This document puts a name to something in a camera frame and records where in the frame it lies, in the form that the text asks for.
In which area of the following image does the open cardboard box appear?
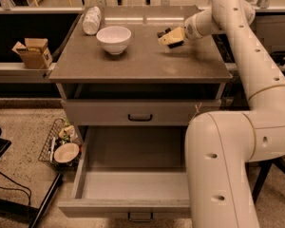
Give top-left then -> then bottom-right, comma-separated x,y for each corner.
12,38 -> 52,69

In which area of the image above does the black rxbar chocolate wrapper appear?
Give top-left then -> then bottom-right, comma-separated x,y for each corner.
157,28 -> 185,49

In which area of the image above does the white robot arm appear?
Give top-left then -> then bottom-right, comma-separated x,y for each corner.
159,0 -> 285,228

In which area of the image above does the black office chair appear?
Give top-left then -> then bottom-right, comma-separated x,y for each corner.
245,157 -> 285,202

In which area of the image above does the grey drawer cabinet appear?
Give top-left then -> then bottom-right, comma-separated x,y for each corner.
48,5 -> 234,222

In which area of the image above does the open grey middle drawer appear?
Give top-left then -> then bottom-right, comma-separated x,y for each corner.
58,126 -> 190,221

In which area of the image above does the white ceramic bowl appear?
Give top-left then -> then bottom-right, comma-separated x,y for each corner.
96,26 -> 132,55

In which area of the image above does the beige bowl in basket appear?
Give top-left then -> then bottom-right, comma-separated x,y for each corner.
54,142 -> 80,163

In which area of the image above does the black stand with cable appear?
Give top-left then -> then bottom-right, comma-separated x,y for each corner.
0,122 -> 64,228

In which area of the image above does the closed grey upper drawer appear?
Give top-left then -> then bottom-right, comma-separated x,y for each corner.
62,100 -> 221,126

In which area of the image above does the black wire basket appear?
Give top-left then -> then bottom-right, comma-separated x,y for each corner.
38,118 -> 81,171

